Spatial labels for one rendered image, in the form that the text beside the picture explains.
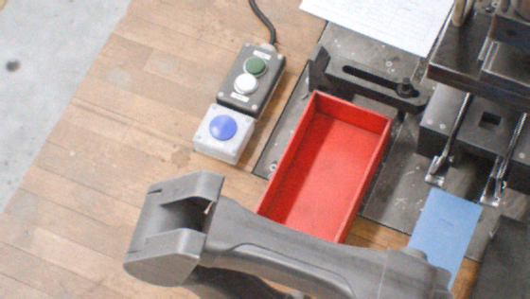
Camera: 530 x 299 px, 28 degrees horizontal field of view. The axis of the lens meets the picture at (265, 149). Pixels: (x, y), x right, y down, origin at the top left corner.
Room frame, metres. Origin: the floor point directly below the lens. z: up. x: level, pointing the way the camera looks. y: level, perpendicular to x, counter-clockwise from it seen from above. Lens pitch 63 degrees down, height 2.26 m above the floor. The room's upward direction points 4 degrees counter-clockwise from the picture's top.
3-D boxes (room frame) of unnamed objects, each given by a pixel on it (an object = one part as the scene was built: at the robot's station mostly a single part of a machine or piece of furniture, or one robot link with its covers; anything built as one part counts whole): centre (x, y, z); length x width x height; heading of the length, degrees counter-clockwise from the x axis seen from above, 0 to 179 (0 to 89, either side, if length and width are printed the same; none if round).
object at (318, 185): (0.62, -0.07, 0.93); 0.25 x 0.12 x 0.06; 152
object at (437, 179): (0.62, -0.24, 0.98); 0.07 x 0.02 x 0.01; 152
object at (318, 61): (0.79, -0.11, 0.95); 0.06 x 0.03 x 0.09; 62
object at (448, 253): (0.50, -0.21, 1.00); 0.15 x 0.07 x 0.03; 152
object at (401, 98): (0.76, -0.16, 0.95); 0.15 x 0.03 x 0.10; 62
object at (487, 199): (0.59, -0.30, 0.98); 0.07 x 0.02 x 0.01; 152
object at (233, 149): (0.73, 0.06, 0.90); 0.07 x 0.07 x 0.06; 62
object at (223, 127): (0.73, 0.06, 0.93); 0.04 x 0.04 x 0.02
